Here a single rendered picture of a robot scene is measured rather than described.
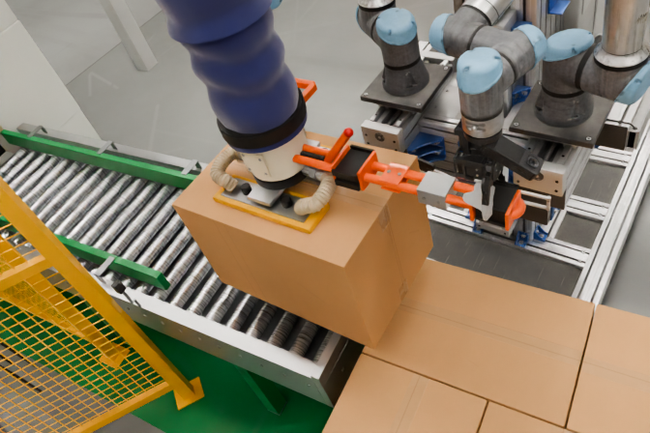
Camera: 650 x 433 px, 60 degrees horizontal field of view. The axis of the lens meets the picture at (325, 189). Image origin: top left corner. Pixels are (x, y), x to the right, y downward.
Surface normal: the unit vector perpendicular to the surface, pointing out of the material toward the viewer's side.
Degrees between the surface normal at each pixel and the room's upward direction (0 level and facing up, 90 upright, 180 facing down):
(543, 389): 0
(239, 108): 78
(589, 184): 0
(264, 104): 74
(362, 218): 1
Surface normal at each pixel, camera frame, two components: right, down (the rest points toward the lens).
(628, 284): -0.24, -0.68
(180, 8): -0.28, 0.82
